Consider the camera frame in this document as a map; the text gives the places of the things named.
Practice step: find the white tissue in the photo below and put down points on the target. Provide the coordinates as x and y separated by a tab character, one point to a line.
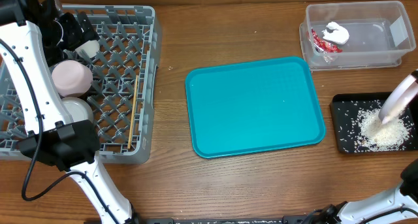
335	33

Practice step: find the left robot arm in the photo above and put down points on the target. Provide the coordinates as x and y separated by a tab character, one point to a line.
35	35

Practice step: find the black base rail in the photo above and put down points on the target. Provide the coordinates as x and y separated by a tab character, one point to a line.
280	220

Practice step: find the clear plastic storage bin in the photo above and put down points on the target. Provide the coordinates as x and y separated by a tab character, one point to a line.
380	34

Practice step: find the large white plate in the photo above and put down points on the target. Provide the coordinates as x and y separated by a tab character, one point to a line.
398	100

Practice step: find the black plastic tray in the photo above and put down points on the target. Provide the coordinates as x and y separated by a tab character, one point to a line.
344	109

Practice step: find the wooden chopstick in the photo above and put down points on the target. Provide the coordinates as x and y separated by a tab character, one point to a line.
134	107

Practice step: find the grey bowl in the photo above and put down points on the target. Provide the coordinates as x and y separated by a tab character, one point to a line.
78	109

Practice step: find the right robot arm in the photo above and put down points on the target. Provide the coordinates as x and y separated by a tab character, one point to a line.
395	204

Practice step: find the white cup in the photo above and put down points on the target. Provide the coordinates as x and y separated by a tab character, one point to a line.
90	47

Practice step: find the red snack wrapper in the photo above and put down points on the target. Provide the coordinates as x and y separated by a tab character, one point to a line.
324	46

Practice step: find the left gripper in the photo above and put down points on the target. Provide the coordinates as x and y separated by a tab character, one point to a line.
76	29

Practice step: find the teal serving tray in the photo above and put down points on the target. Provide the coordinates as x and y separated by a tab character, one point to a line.
253	107

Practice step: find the grey plastic dish rack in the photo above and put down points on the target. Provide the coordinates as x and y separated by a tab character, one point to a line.
130	45

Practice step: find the pile of white rice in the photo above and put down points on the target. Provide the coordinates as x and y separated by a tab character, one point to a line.
374	136

